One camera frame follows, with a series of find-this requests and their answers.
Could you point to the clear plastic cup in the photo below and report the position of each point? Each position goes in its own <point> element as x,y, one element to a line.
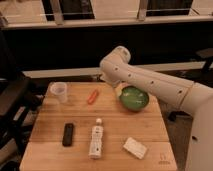
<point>59,89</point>

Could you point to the white plastic bottle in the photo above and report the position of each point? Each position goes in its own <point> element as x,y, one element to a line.
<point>95,149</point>

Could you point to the green ceramic bowl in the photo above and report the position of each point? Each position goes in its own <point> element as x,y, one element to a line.
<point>133,98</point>

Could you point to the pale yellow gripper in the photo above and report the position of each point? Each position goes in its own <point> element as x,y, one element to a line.
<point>118,91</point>

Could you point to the white sponge block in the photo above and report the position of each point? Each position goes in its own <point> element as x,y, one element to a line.
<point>134,147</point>

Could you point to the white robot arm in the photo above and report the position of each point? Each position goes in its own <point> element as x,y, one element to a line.
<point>188,96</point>

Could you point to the black remote control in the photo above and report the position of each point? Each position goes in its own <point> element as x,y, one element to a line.
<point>68,134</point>

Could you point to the black chair left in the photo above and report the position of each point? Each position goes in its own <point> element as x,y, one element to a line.
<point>15,102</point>

